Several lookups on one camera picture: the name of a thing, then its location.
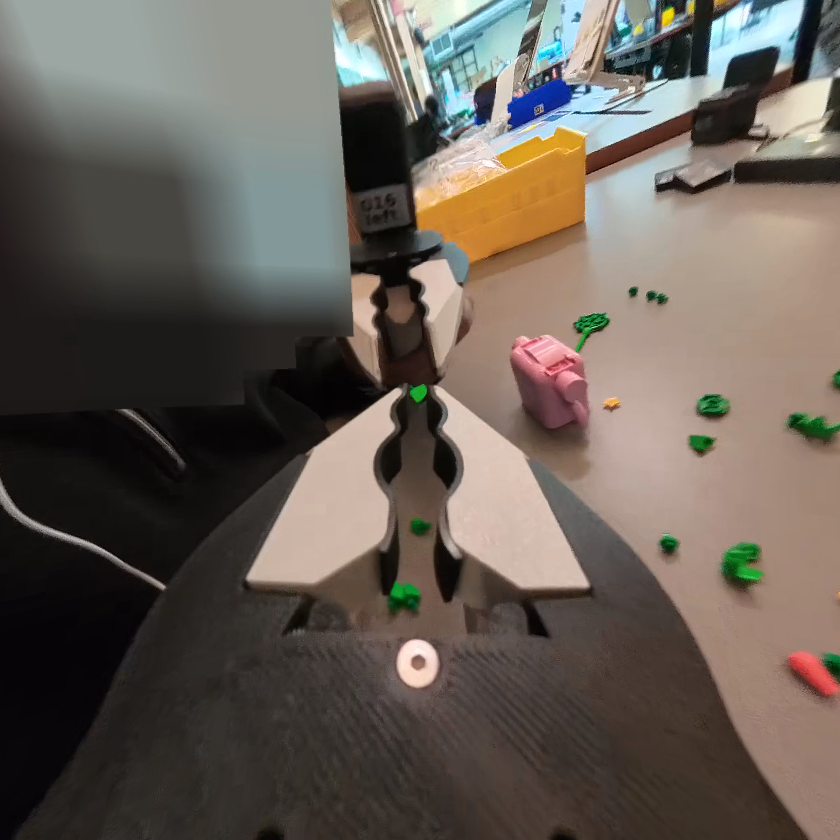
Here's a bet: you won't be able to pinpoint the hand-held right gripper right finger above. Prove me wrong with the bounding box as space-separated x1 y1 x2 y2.
425 386 593 627

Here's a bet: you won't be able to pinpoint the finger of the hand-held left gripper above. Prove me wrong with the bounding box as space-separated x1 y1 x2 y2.
352 272 389 389
412 259 468 387

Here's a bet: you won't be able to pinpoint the green clawed plant brick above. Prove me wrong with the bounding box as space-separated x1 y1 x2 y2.
721 542 765 586

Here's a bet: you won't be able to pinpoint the clear plastic bags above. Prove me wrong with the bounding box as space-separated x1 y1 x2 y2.
411 140 511 193

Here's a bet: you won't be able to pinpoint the white cable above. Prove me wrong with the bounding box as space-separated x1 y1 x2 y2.
0 472 166 593

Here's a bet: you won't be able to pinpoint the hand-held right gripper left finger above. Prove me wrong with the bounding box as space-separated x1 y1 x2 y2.
245 386 413 626

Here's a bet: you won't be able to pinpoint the wooden cardboard stand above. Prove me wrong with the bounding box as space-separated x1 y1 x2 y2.
563 0 648 94

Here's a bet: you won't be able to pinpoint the small black flat device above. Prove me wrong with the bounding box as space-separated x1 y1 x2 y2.
653 156 734 196

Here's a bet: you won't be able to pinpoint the yellow plastic bin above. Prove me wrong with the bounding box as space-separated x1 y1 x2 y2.
413 126 587 263

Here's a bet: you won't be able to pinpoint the green spiky plant brick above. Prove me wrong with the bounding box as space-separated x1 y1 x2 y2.
787 412 840 442

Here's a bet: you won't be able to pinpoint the scattered green leaf pieces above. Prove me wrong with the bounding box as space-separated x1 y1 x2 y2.
387 518 433 614

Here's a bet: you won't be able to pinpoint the black flat bar device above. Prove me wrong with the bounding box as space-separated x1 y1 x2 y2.
732 126 840 186

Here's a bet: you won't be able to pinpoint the black desktop device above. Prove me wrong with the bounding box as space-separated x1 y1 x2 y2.
721 45 783 91

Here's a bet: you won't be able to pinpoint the person's left hand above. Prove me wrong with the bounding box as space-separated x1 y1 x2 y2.
382 353 439 391

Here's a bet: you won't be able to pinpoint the black camera box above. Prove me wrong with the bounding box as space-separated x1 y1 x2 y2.
689 84 767 147

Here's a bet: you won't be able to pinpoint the pink brick watering can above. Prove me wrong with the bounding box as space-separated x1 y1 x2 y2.
511 335 590 429

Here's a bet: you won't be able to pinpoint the red cone brick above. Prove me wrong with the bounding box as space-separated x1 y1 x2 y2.
787 651 840 698

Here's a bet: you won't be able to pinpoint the blue plastic bin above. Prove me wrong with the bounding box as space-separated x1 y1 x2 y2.
507 79 573 130

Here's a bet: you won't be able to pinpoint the black pole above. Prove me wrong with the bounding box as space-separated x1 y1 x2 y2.
688 0 715 77

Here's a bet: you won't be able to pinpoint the green flat stem piece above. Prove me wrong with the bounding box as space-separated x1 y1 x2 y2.
572 312 612 353

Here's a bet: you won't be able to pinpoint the person's black jacket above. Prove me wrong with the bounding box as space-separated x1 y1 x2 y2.
0 335 395 834

